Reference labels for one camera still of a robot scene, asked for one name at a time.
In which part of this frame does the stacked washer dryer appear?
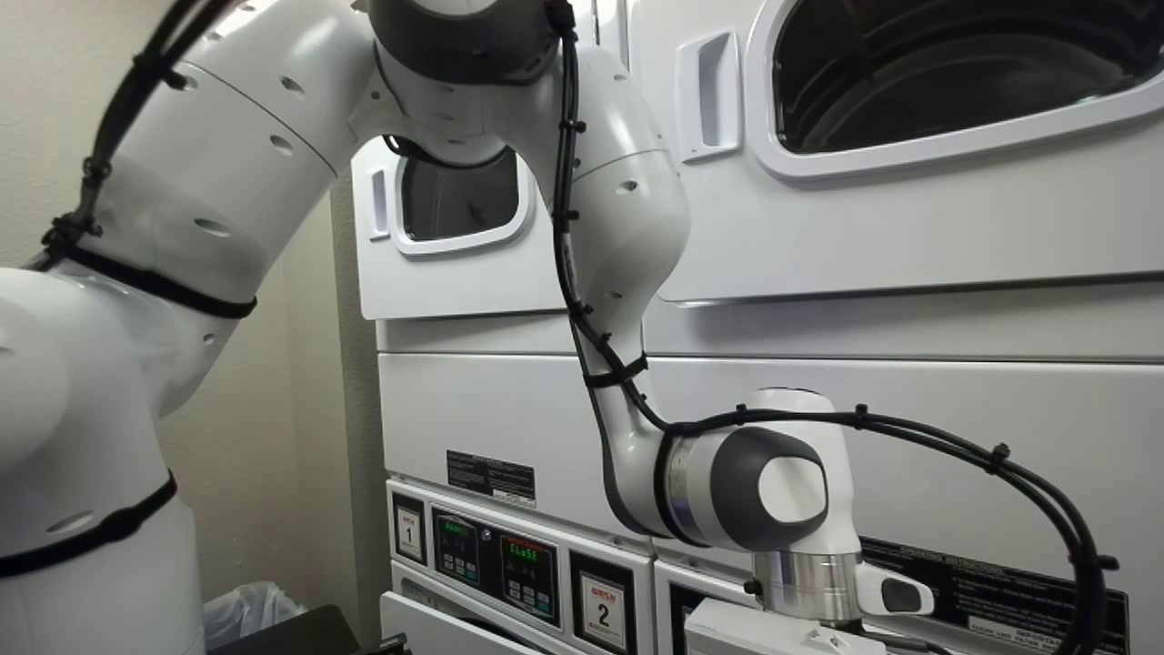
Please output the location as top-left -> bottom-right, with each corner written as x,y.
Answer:
629,0 -> 1164,655
354,141 -> 653,655

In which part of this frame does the near stacked washer dryer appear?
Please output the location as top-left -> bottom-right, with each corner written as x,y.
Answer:
629,0 -> 1164,655

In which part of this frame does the clear plastic trash bag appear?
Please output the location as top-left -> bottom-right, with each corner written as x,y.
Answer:
202,584 -> 304,655

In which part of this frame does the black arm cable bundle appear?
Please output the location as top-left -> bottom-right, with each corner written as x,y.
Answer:
546,0 -> 1114,655

